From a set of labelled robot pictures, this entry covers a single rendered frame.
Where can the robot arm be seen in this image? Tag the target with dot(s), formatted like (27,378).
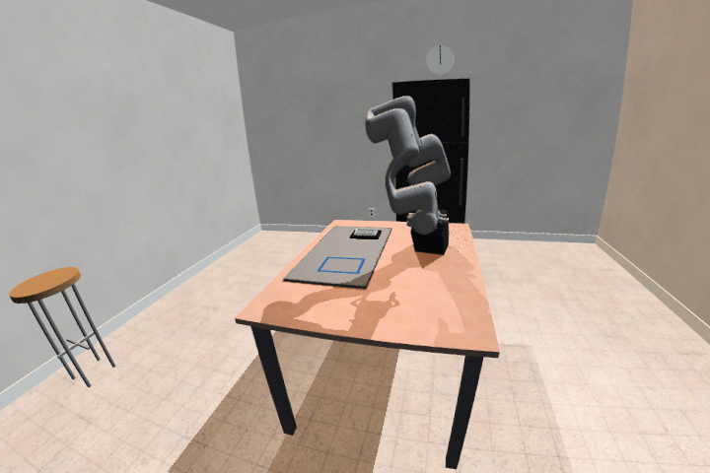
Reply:
(390,121)

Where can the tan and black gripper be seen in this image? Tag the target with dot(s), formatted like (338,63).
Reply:
(439,225)

